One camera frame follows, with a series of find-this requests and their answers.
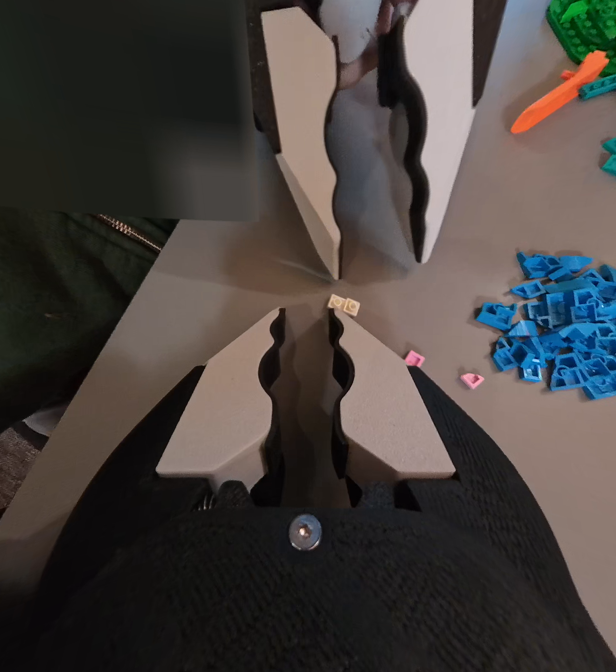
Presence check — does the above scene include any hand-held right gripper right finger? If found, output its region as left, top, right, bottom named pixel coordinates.
left=328, top=309, right=456, bottom=508

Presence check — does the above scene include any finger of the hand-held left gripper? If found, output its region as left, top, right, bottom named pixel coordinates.
left=378, top=0, right=477, bottom=264
left=261, top=7, right=343, bottom=282

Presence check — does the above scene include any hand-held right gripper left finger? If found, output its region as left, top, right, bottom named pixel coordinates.
left=156, top=308, right=287, bottom=508

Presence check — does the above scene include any cream lego plate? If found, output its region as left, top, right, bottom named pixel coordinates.
left=328, top=294, right=363, bottom=318

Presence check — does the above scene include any orange lego blade piece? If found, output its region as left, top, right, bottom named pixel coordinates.
left=510, top=51, right=611, bottom=135

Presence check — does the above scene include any single teal lego plate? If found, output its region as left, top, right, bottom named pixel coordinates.
left=578, top=72, right=616, bottom=101

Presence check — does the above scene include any green lego build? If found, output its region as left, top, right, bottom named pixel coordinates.
left=545, top=0, right=616, bottom=85

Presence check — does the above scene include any pile of blue lego pieces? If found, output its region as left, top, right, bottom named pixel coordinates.
left=475, top=252, right=616, bottom=406

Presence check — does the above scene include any person's dark green jacket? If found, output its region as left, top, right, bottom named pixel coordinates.
left=0, top=210, right=179, bottom=447

